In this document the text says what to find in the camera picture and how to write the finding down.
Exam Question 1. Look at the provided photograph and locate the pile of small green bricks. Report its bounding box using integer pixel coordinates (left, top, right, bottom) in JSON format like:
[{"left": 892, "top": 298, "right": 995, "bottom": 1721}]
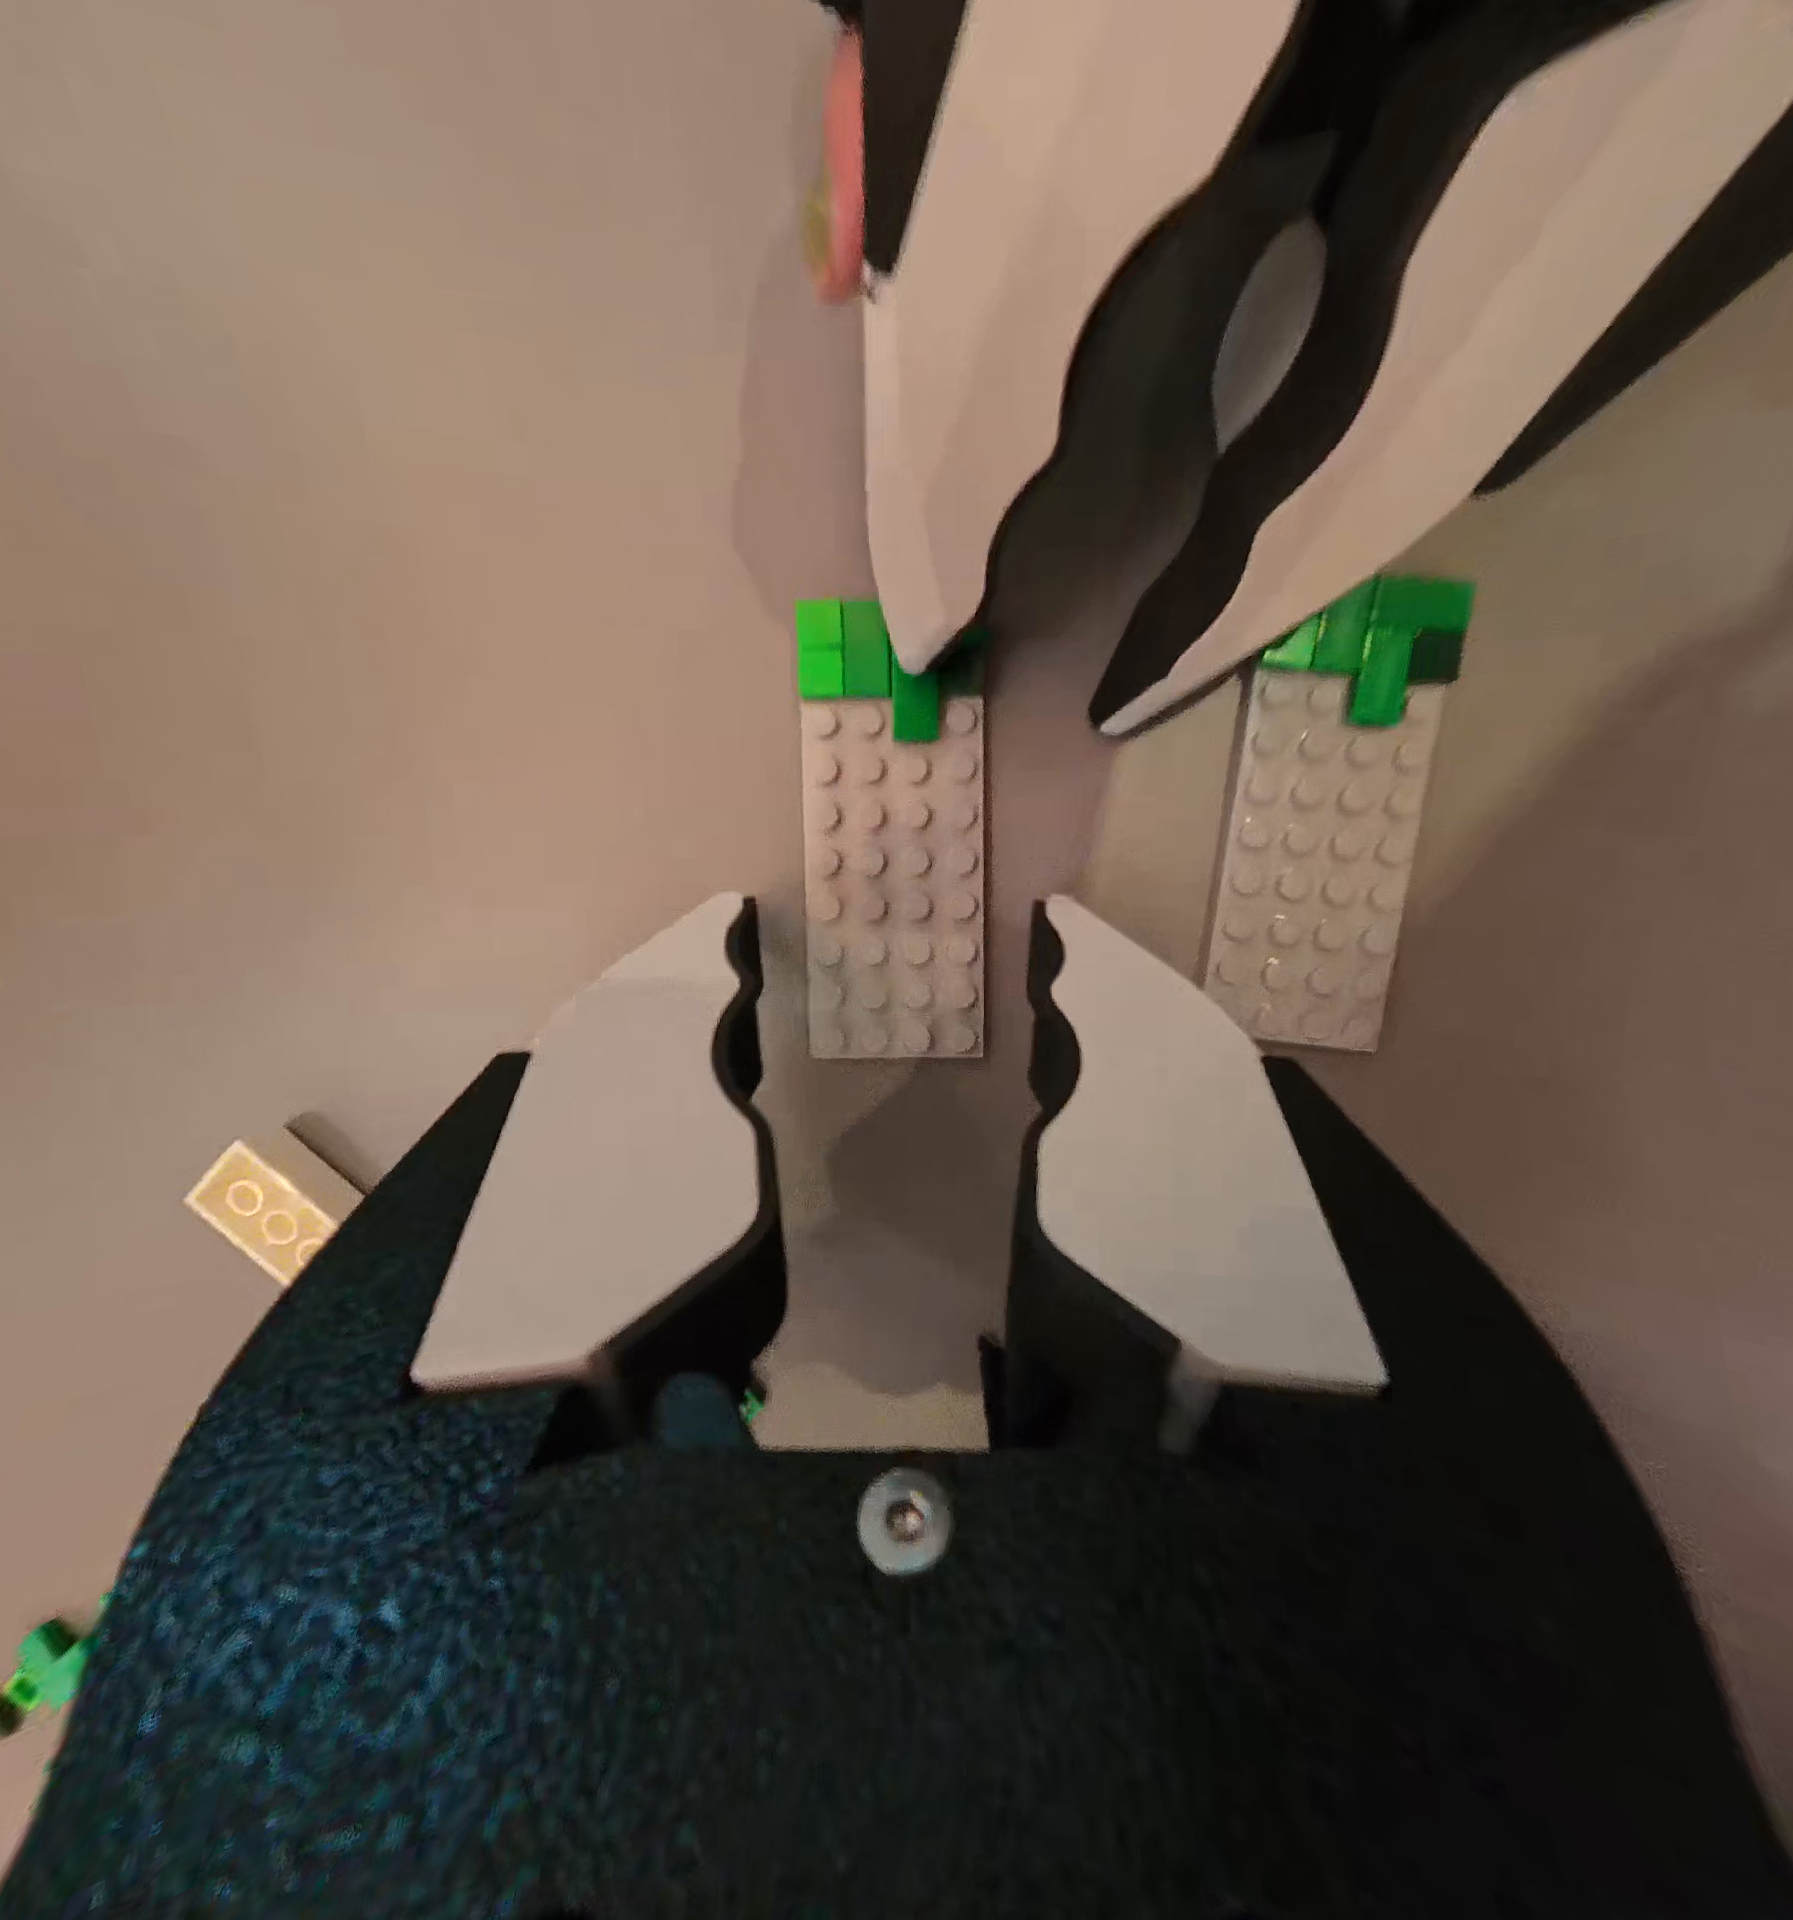
[{"left": 0, "top": 1615, "right": 104, "bottom": 1741}]

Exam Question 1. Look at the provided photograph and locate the long white brick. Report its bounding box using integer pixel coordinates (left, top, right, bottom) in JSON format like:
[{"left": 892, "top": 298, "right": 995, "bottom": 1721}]
[{"left": 182, "top": 1117, "right": 371, "bottom": 1285}]

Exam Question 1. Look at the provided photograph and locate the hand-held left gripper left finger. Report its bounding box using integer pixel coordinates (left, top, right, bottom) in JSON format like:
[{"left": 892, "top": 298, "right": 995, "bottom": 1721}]
[{"left": 406, "top": 889, "right": 796, "bottom": 1452}]

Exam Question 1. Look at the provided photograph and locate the person's right hand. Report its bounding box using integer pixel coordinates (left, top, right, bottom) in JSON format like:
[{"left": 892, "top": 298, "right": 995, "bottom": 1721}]
[{"left": 806, "top": 34, "right": 877, "bottom": 312}]

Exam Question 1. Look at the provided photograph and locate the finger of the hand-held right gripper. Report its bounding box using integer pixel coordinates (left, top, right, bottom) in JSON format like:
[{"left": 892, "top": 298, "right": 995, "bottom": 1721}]
[
  {"left": 1089, "top": 0, "right": 1793, "bottom": 743},
  {"left": 854, "top": 0, "right": 1340, "bottom": 674}
]

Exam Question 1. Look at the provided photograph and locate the shiny green flat brick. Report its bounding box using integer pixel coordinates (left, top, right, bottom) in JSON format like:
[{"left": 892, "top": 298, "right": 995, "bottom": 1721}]
[{"left": 1348, "top": 626, "right": 1415, "bottom": 729}]

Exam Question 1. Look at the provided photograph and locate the grey studded baseplate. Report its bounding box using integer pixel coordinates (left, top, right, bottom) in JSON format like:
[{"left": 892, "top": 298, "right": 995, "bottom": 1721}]
[
  {"left": 800, "top": 691, "right": 985, "bottom": 1064},
  {"left": 1203, "top": 667, "right": 1450, "bottom": 1052}
]

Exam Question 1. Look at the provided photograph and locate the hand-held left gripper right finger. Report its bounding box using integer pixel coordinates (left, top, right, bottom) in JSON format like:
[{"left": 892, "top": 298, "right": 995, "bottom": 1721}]
[{"left": 996, "top": 893, "right": 1390, "bottom": 1460}]

